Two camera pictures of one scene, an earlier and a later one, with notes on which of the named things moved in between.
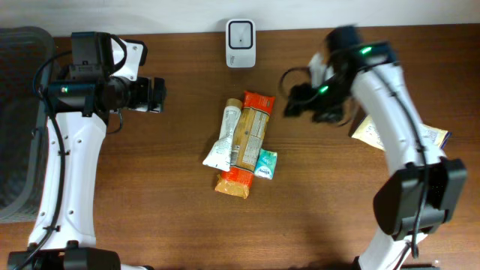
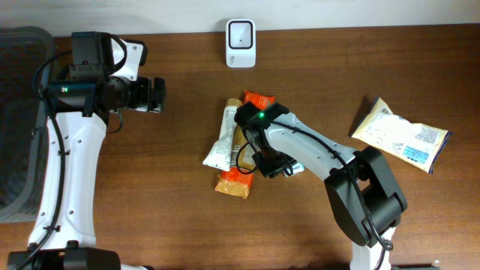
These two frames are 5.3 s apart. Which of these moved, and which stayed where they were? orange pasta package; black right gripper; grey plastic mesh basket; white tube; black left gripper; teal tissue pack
Moved: black right gripper; teal tissue pack
Stayed: black left gripper; orange pasta package; white tube; grey plastic mesh basket
